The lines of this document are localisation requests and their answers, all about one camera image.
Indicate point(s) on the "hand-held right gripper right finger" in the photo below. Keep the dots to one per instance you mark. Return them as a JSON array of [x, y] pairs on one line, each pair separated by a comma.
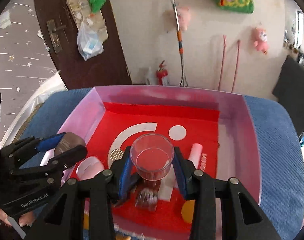
[[180, 177]]

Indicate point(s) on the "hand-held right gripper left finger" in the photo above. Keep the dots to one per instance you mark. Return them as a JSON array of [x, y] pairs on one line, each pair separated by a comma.
[[124, 177]]

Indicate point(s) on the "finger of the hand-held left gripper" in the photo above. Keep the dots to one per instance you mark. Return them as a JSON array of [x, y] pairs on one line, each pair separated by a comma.
[[68, 158], [50, 143]]

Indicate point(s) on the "brown eyeshadow case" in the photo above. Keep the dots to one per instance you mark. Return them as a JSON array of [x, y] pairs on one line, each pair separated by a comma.
[[71, 142]]

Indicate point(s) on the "pink egg-shaped case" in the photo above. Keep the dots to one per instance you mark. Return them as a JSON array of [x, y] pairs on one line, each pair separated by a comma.
[[91, 167]]

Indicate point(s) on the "small pink bottle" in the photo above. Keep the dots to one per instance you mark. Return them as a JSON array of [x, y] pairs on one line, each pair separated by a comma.
[[195, 153]]

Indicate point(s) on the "black nail polish bottle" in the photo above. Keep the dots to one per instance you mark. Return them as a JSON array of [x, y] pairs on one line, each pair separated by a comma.
[[147, 200]]

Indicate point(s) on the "clear plastic cup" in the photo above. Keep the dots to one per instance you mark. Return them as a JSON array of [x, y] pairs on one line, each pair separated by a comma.
[[152, 161]]

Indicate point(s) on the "pink cardboard box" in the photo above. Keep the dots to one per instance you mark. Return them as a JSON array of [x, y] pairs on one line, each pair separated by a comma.
[[242, 142]]

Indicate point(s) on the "person's left hand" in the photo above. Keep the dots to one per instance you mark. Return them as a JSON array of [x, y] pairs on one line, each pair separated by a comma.
[[26, 218]]

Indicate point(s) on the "white plastic sheet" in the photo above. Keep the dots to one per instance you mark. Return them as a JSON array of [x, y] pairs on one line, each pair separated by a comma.
[[36, 97]]

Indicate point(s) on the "red printed box liner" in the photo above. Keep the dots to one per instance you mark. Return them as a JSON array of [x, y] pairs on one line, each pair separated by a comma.
[[204, 125]]

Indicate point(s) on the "blue towel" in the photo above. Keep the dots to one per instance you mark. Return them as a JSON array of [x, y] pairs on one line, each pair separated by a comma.
[[274, 155]]

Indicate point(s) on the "red fire extinguisher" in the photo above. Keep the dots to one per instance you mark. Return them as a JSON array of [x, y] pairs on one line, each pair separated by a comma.
[[162, 76]]

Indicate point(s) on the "dark brown door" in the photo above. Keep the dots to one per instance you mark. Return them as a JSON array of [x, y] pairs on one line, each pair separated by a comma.
[[104, 55]]

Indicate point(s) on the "white plastic bag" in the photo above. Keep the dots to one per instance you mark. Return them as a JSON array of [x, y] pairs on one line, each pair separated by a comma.
[[88, 45]]

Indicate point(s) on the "pink thin stick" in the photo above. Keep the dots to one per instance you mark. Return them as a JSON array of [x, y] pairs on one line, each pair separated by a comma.
[[223, 62], [235, 65]]

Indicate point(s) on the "dark dresser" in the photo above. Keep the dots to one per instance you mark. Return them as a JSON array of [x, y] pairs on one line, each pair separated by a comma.
[[292, 92]]

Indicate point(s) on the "clear hanging organizer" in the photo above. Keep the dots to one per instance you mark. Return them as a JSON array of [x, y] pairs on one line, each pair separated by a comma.
[[74, 2]]

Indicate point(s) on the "metal stick with orange cap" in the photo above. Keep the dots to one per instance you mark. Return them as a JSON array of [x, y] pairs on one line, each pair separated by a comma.
[[178, 30]]

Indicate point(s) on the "green plush toy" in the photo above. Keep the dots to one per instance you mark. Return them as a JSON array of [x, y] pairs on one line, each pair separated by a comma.
[[96, 1]]

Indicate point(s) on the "pink plush bear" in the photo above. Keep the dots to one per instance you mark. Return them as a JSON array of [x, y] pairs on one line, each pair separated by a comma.
[[260, 40]]

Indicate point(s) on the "pink plush pig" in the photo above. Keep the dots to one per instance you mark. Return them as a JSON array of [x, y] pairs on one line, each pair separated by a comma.
[[185, 17]]

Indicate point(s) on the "wall mirror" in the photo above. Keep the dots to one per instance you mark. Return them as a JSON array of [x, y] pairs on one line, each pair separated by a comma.
[[299, 27]]

